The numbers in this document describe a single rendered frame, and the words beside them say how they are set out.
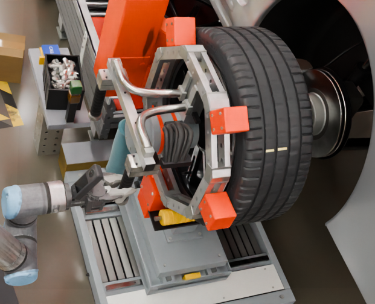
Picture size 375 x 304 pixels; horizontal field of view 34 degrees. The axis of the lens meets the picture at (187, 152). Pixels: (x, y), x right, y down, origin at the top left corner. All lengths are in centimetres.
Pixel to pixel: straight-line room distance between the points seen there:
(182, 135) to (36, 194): 43
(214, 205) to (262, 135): 25
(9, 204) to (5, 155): 117
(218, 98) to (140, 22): 60
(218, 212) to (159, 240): 72
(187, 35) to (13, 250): 83
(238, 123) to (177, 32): 42
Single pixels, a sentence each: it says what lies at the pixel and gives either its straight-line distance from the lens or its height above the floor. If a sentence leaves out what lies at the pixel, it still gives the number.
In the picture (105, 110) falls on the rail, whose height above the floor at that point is 31.
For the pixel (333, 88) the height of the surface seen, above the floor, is 100.
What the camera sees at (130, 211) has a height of 15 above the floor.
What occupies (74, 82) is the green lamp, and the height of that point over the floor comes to 66.
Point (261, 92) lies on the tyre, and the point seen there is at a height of 116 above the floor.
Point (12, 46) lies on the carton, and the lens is 311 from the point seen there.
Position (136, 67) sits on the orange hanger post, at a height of 69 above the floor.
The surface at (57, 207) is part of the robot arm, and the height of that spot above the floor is 82.
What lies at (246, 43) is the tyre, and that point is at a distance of 187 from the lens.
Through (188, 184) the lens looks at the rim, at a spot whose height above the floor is 62.
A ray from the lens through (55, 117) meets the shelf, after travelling 246.
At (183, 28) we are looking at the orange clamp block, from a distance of 195.
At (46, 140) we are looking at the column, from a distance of 282.
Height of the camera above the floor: 229
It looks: 48 degrees down
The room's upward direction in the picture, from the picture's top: 24 degrees clockwise
